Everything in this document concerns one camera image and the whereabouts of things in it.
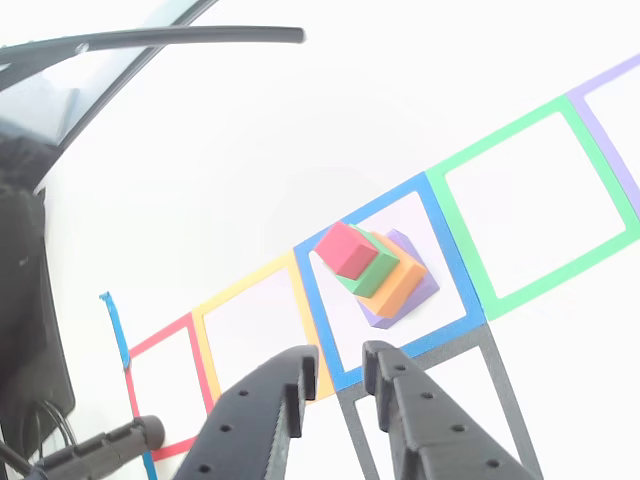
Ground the purple square block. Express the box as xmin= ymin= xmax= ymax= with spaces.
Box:
xmin=359 ymin=228 xmax=441 ymax=330

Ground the orange square block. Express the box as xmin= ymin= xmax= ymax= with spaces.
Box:
xmin=357 ymin=232 xmax=429 ymax=319

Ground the green cube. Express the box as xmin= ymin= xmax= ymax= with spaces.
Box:
xmin=334 ymin=224 xmax=401 ymax=296

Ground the small red cube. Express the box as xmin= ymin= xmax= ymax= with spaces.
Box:
xmin=313 ymin=220 xmax=380 ymax=281

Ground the black tripod stand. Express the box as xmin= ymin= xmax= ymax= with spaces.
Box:
xmin=0 ymin=124 xmax=166 ymax=480

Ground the black square frame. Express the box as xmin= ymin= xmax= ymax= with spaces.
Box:
xmin=335 ymin=324 xmax=545 ymax=480

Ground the red square frame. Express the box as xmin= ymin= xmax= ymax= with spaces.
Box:
xmin=123 ymin=312 xmax=211 ymax=462

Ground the orange square frame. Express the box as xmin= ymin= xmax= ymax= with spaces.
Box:
xmin=192 ymin=249 xmax=336 ymax=416

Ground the blue square frame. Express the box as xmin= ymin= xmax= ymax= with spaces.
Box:
xmin=293 ymin=170 xmax=487 ymax=394

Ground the green square frame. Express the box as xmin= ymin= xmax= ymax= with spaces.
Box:
xmin=424 ymin=94 xmax=640 ymax=322

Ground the purple square frame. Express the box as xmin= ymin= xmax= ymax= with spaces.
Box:
xmin=564 ymin=52 xmax=640 ymax=221

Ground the black round post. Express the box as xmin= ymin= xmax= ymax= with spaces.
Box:
xmin=0 ymin=25 xmax=307 ymax=69

